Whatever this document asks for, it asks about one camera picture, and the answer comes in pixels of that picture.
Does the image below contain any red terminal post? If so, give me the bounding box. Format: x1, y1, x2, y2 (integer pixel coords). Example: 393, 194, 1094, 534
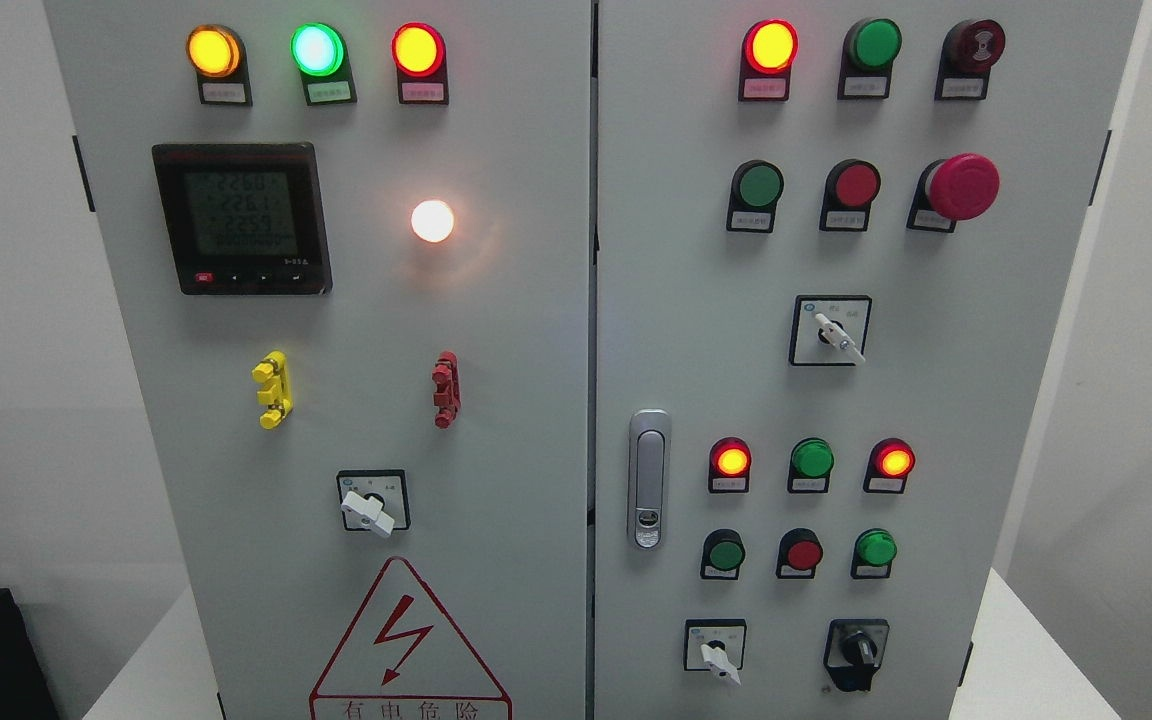
431, 350, 461, 429

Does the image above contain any white-handle selector switch upper right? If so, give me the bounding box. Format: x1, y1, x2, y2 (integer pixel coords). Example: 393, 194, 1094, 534
788, 295, 872, 366

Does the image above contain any white-handle selector switch lower right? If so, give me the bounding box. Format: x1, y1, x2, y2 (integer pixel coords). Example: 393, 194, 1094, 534
684, 617, 748, 687

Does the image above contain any grey cabinet door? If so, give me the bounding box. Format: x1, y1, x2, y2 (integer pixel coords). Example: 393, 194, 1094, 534
591, 1, 1142, 719
45, 1, 593, 719

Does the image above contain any red electric hazard warning sticker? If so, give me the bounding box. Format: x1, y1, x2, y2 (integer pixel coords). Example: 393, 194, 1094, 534
308, 556, 515, 719

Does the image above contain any green push button lower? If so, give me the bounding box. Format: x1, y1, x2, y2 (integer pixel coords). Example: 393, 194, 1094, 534
700, 528, 746, 579

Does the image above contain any green illuminated button lower right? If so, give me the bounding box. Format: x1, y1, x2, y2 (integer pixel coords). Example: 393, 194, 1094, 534
850, 528, 899, 579

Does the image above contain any yellow terminal post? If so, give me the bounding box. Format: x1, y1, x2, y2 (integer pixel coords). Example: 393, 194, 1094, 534
251, 350, 294, 430

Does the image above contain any red lit indicator lower left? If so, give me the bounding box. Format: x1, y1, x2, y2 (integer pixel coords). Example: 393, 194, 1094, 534
707, 435, 753, 495

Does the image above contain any white-handle selector switch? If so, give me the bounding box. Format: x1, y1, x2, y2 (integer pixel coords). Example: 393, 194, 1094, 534
788, 295, 872, 366
684, 617, 748, 687

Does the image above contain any green push button upper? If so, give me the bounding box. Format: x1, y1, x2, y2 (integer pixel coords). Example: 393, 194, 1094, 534
726, 159, 785, 234

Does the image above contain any green lit indicator light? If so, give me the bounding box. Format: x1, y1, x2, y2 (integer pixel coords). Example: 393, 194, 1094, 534
291, 22, 357, 106

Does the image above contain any green indicator top right door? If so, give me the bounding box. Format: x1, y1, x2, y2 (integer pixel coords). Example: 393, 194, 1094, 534
838, 17, 902, 101

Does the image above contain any red emergency stop mushroom button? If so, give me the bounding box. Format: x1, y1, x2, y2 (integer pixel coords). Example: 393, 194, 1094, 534
905, 152, 1001, 233

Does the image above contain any green indicator lower middle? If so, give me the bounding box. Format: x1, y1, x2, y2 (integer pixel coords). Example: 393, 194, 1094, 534
787, 437, 835, 495

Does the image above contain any red push button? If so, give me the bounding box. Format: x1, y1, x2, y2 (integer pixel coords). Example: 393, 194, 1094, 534
774, 528, 823, 579
819, 158, 881, 232

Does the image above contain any red push button lower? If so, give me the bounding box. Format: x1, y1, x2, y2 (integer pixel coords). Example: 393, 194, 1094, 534
774, 528, 823, 579

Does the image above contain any white glowing indicator light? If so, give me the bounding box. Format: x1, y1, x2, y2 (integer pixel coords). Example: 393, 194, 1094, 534
410, 199, 456, 243

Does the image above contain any red-ring yellow indicator light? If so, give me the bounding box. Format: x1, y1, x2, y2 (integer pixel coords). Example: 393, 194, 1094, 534
391, 22, 449, 105

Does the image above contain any black digital power meter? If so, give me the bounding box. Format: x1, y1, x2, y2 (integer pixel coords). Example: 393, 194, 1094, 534
152, 142, 333, 296

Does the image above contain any white-handle selector switch left door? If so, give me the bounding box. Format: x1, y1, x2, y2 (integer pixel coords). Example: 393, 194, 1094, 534
335, 469, 411, 538

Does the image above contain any dark red buzzer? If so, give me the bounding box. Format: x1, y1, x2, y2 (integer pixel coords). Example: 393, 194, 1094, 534
934, 18, 1006, 101

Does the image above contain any grey cabinet right door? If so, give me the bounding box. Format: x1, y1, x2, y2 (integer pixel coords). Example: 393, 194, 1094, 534
591, 1, 1142, 719

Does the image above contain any red indicator lower right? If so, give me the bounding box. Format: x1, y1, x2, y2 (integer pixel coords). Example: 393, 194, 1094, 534
863, 438, 916, 495

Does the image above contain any green push button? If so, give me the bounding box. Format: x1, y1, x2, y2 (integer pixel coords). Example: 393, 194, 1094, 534
726, 159, 785, 234
700, 528, 746, 579

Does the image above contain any yellow indicator light top left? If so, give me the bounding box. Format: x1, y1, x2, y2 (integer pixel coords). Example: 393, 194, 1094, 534
185, 24, 252, 106

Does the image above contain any grey cabinet left door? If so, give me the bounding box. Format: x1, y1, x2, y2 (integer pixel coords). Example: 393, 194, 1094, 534
45, 1, 593, 719

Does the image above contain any silver door latch handle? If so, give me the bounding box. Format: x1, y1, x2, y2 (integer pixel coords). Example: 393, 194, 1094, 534
627, 409, 672, 550

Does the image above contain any red lit indicator right door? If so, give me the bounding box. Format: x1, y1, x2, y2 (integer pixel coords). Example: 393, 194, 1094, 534
738, 18, 799, 103

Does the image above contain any red push button upper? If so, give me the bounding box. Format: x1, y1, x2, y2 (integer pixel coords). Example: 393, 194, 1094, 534
819, 158, 881, 232

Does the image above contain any black rotary knob switch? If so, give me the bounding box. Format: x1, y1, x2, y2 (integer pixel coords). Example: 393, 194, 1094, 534
823, 617, 890, 692

